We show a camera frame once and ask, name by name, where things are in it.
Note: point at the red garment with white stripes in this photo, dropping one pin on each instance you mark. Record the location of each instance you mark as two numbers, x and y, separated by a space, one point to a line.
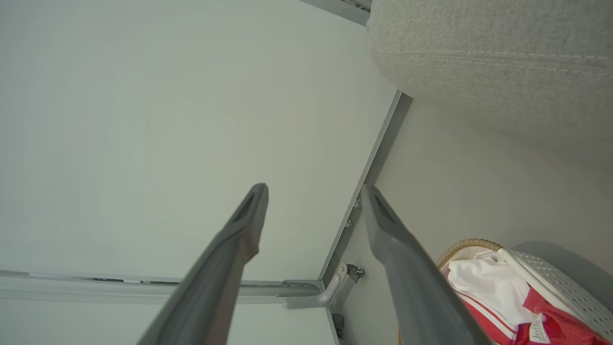
483 318

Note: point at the grey rounded partition foot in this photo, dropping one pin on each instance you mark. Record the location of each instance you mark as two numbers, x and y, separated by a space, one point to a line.
330 294

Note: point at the grey metal partition post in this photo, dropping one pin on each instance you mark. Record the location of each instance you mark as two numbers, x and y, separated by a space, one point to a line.
378 158

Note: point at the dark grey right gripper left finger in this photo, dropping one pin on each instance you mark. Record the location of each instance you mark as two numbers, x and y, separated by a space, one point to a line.
225 268

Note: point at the grey metal partition rail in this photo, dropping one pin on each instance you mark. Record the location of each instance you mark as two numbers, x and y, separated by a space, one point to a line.
340 8
96 290

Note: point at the white laundry basket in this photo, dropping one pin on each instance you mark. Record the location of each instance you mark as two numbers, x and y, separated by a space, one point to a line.
565 282

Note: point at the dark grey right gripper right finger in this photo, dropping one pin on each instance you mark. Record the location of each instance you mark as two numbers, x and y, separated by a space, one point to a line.
412 287

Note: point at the grey fabric sofa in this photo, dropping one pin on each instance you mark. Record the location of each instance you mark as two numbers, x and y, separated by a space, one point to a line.
503 62

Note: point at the red garment with white label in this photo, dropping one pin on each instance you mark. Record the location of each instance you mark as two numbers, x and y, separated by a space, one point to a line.
560 326

